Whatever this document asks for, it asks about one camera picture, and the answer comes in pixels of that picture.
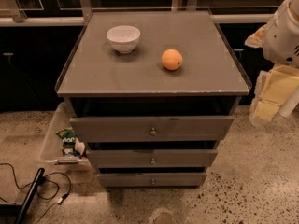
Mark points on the grey bottom drawer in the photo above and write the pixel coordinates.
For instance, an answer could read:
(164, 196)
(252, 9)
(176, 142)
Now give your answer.
(152, 180)

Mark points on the grey drawer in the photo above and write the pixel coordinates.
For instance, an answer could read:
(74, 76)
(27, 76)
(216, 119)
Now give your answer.
(152, 180)
(152, 158)
(151, 129)

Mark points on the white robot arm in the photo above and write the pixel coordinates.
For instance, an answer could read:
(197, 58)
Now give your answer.
(277, 91)

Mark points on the grey drawer cabinet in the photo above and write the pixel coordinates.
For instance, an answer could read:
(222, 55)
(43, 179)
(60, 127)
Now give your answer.
(98, 81)

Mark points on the grey top drawer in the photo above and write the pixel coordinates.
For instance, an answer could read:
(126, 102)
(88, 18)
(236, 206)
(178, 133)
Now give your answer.
(151, 129)

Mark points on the grey middle drawer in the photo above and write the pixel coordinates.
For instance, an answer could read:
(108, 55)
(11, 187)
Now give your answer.
(152, 158)

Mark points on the orange fruit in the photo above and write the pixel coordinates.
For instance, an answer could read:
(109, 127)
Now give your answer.
(172, 59)

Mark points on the white ceramic bowl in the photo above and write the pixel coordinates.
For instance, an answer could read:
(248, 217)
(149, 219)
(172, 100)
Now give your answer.
(124, 39)

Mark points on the white packet in bin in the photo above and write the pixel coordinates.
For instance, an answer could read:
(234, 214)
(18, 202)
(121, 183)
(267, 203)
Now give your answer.
(80, 148)

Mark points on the green snack bag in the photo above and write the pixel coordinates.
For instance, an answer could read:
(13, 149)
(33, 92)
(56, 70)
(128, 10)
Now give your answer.
(68, 138)

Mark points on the clear plastic bin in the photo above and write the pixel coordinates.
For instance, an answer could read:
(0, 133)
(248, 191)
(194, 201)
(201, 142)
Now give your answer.
(51, 154)

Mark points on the black bar stand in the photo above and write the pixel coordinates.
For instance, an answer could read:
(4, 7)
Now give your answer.
(29, 196)

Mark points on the metal railing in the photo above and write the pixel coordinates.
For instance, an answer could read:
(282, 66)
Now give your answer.
(66, 12)

